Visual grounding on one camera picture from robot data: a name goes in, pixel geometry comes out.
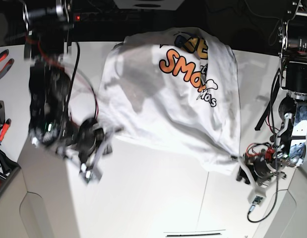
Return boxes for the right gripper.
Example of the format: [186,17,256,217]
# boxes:
[56,126,123,174]

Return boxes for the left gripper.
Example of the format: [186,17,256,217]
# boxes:
[236,155,287,191]

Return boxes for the white printed t-shirt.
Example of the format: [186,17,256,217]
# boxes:
[98,27,241,175]

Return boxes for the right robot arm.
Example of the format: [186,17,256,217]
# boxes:
[1,0,115,177]

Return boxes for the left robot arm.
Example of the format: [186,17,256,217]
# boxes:
[236,0,307,199]

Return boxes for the black power strip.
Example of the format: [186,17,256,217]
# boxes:
[73,12,140,22]

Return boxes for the orange grey pliers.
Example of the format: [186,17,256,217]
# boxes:
[0,50,14,83]

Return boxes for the white box at top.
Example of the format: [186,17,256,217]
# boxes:
[114,0,184,11]

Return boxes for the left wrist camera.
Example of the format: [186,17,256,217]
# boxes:
[247,187,266,206]

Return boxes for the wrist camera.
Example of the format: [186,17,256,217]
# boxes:
[79,164,103,184]
[247,187,266,206]

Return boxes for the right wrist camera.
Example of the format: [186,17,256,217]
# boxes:
[79,164,103,184]

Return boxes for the camera braided cable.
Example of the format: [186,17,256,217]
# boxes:
[246,158,280,223]

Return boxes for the orange handled tool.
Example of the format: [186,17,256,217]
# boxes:
[0,119,11,145]

